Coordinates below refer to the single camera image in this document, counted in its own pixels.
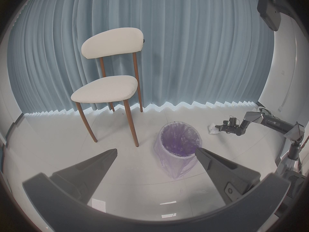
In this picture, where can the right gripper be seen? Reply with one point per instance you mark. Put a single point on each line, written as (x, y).
(226, 128)

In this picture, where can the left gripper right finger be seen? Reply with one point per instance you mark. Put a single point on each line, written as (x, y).
(227, 177)

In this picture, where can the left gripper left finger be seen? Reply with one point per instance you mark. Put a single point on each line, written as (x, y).
(89, 175)

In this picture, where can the purple plastic bag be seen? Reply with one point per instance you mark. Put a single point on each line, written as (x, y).
(178, 139)

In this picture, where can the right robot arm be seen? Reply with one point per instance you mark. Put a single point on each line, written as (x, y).
(272, 123)

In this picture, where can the white trash bin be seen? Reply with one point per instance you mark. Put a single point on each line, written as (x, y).
(177, 155)

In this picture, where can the pale blue curtain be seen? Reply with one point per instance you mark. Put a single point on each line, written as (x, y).
(193, 57)

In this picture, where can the white chair with wooden legs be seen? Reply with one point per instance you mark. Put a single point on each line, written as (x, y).
(108, 90)

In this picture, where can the white wardrobe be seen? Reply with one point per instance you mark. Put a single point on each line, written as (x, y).
(284, 57)

